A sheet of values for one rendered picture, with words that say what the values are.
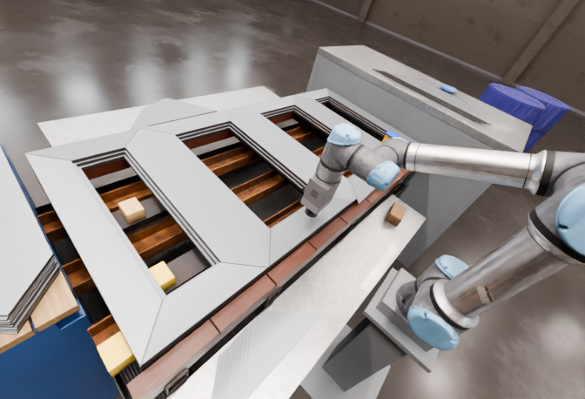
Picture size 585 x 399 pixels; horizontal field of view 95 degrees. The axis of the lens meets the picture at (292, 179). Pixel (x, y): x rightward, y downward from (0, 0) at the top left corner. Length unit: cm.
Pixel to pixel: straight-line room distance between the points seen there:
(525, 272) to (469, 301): 14
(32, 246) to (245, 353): 56
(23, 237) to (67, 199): 13
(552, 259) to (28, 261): 104
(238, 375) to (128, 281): 35
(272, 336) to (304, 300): 17
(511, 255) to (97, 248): 90
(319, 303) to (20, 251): 79
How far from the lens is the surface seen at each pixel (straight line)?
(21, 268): 85
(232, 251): 78
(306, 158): 116
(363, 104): 185
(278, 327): 85
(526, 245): 66
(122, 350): 74
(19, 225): 93
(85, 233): 86
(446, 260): 91
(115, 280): 77
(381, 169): 66
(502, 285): 70
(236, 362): 83
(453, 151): 75
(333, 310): 97
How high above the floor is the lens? 151
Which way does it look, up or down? 40 degrees down
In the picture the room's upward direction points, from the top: 18 degrees clockwise
